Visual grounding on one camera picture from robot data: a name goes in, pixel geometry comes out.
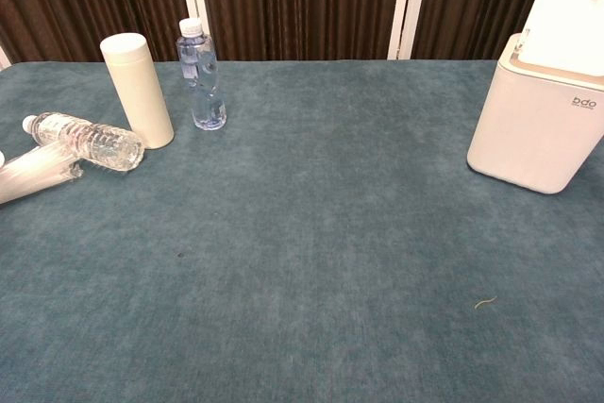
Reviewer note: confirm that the white trash bin lid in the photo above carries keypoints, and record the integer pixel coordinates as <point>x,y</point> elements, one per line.
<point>566,25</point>

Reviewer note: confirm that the teal velvet tablecloth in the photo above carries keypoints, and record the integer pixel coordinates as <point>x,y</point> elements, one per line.
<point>302,242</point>

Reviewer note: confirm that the blue tinted water bottle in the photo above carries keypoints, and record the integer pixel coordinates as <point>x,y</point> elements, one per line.
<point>205,84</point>

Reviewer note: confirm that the brown folding screen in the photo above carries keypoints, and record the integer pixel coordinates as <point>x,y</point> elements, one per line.
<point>302,2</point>

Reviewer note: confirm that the white cylindrical thermos bottle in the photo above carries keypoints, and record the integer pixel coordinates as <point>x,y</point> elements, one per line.
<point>139,91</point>

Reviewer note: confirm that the clear ribbed water bottle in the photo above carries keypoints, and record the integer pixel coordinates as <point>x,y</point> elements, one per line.
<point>89,140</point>

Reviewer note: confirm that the small yellowish thread scrap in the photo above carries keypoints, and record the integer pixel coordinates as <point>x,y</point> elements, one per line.
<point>485,302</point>

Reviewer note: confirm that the white desktop trash bin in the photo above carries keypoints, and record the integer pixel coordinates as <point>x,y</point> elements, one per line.
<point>531,134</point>

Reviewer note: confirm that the white frosted plastic bottle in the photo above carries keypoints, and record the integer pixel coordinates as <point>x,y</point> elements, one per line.
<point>33,174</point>

